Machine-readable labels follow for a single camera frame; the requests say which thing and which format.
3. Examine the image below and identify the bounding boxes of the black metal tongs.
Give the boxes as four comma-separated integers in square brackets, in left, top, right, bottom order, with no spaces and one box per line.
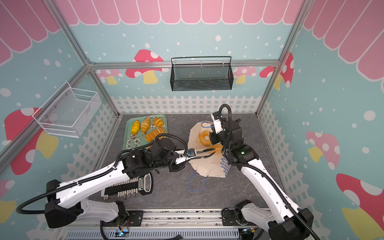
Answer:
[193,148,216,159]

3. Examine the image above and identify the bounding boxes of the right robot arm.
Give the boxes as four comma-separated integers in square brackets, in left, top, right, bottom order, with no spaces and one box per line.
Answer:
[210,104,319,240]

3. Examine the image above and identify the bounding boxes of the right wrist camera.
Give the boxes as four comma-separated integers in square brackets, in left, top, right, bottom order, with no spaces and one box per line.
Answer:
[211,111,224,134]

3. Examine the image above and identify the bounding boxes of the white wire wall basket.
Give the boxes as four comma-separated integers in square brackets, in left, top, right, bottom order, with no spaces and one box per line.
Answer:
[32,82,102,138]

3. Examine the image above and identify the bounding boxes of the black mesh wall basket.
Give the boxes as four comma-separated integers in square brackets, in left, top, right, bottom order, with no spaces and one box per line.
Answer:
[170,56,234,92]

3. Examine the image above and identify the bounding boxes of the black tool rack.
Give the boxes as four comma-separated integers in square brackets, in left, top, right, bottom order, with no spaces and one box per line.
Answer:
[101,173,154,200]

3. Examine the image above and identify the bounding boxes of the ring doughnut bread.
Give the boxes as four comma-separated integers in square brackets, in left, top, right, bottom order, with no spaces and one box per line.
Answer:
[199,131,212,146]

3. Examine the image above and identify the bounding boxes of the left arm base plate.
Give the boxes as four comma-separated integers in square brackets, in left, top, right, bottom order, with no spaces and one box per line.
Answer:
[103,210,144,227]

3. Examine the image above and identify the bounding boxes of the yellow curved bread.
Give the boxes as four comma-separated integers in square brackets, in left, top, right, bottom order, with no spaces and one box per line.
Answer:
[131,121,141,135]

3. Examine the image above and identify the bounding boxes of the green floral tray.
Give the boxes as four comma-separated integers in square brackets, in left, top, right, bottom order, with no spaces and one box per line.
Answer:
[123,115,168,150]

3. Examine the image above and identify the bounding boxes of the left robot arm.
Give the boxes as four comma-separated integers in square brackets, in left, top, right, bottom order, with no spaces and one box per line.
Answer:
[16,134,196,229]

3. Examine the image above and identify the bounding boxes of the checkered paper bag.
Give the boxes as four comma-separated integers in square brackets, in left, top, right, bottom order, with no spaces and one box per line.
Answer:
[188,121,231,192]

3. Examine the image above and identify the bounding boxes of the small croissant bread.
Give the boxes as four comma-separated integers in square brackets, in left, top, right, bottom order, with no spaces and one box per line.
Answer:
[140,118,151,134]

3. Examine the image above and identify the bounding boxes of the long twisted bread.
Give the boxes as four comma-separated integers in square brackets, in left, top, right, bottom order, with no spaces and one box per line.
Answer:
[145,128,165,143]

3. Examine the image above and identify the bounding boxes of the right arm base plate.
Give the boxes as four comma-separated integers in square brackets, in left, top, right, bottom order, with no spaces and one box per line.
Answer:
[221,208,257,226]

